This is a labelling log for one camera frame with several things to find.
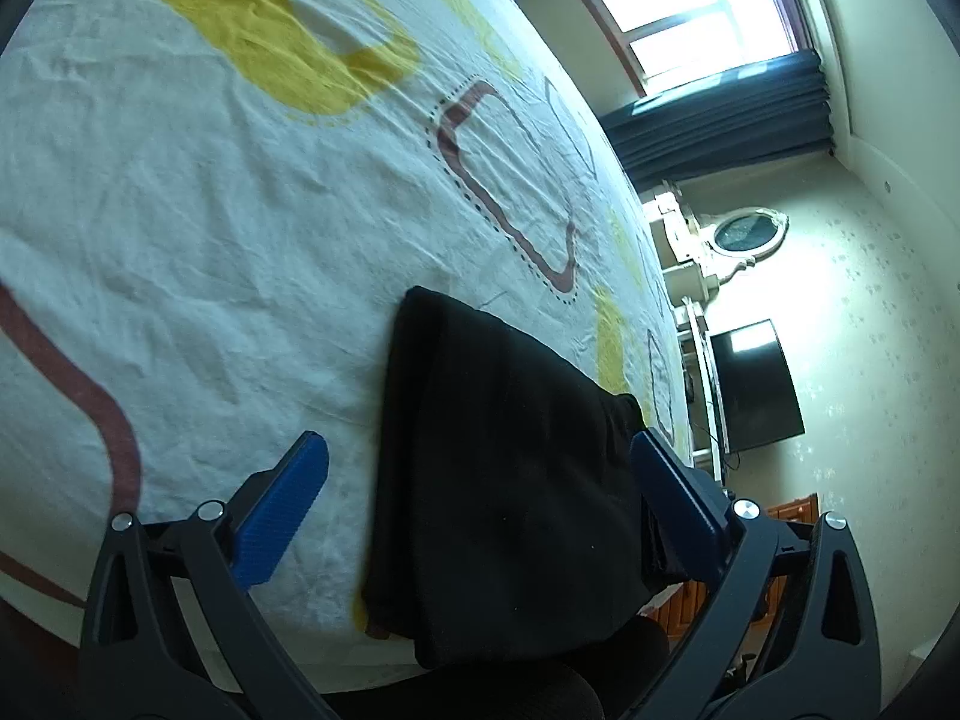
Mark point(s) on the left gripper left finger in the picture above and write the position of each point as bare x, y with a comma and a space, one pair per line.
138, 659

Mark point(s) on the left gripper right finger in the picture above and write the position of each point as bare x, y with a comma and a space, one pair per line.
820, 659

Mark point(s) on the black pants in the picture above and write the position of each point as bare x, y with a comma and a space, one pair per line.
507, 523

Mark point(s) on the black flat television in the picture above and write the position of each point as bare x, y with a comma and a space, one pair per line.
757, 391

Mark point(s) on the white dresser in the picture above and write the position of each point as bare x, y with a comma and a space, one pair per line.
690, 284

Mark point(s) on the oval white framed mirror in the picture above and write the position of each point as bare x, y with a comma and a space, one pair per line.
748, 233

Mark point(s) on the patterned white bed sheet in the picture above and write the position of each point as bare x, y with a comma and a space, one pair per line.
210, 209

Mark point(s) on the dark blue curtain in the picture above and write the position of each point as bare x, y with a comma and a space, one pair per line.
759, 112

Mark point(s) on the bright window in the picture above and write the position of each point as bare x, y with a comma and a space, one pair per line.
668, 43

